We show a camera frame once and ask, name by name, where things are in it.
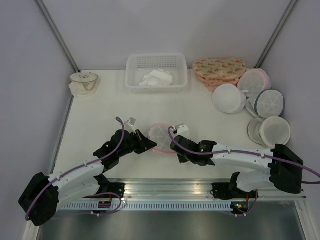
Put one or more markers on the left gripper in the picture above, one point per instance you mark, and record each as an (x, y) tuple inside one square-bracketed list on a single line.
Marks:
[(144, 144)]

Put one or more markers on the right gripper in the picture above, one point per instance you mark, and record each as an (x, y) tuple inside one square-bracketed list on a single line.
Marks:
[(182, 158)]

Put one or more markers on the pink trimmed mesh laundry bag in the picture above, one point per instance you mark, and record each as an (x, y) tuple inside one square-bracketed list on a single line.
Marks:
[(158, 133)]

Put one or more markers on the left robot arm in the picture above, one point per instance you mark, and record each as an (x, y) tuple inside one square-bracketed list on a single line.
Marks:
[(46, 194)]

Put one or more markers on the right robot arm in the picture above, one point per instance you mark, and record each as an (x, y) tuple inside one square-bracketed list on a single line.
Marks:
[(278, 167)]

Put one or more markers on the white bra in basket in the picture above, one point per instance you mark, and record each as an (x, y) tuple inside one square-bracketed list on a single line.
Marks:
[(157, 78)]

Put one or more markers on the white round laundry bag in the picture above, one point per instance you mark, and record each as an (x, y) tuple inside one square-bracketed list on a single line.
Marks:
[(228, 99)]

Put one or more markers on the carrot print bra case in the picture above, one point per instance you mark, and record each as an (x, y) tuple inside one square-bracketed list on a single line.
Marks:
[(217, 72)]

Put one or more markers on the beige collapsed laundry bag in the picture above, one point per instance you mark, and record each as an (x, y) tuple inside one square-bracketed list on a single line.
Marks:
[(83, 84)]

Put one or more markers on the cream round laundry bag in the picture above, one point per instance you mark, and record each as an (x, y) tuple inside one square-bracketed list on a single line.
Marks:
[(269, 132)]

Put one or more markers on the blue rimmed round laundry bag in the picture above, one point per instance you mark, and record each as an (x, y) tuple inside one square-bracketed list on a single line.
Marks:
[(268, 103)]

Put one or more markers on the pink rimmed round laundry bag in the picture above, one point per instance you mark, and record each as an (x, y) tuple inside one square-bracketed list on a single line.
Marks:
[(253, 82)]

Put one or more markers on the white plastic basket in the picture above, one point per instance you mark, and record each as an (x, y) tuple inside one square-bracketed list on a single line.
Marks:
[(139, 65)]

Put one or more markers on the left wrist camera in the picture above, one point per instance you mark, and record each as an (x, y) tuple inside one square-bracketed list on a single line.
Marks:
[(129, 125)]

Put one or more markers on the aluminium rail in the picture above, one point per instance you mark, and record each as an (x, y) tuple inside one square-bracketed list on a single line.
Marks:
[(168, 189)]

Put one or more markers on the white slotted cable duct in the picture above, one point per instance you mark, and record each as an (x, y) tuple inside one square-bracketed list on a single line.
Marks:
[(90, 205)]

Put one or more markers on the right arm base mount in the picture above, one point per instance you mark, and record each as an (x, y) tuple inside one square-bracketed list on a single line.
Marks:
[(221, 191)]

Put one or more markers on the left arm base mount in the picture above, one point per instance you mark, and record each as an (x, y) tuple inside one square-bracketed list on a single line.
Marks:
[(111, 201)]

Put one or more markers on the left corner frame post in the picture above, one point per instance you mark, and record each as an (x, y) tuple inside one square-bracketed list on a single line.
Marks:
[(56, 33)]

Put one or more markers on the corner frame post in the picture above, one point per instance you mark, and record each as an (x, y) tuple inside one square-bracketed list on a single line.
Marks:
[(56, 33), (277, 31)]

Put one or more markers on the right corner frame post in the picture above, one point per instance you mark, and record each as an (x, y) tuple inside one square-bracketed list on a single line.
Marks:
[(277, 31)]

